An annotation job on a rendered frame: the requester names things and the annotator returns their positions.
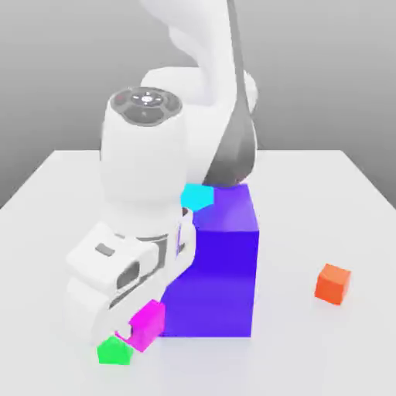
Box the small magenta cube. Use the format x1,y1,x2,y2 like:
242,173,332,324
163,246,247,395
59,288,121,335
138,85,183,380
114,299,166,353

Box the small cyan cube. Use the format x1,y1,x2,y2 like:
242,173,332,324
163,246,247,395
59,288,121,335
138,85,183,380
179,183,216,212

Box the small green cube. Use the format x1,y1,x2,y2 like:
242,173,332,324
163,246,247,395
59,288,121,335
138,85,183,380
96,336,135,367

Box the small orange cube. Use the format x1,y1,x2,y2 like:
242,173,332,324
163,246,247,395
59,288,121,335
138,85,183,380
314,263,353,306

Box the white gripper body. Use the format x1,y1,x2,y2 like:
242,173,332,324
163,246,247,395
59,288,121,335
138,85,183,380
63,273,170,345

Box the large blue box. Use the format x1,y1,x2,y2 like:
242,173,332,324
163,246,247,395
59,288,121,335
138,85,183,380
156,183,260,339

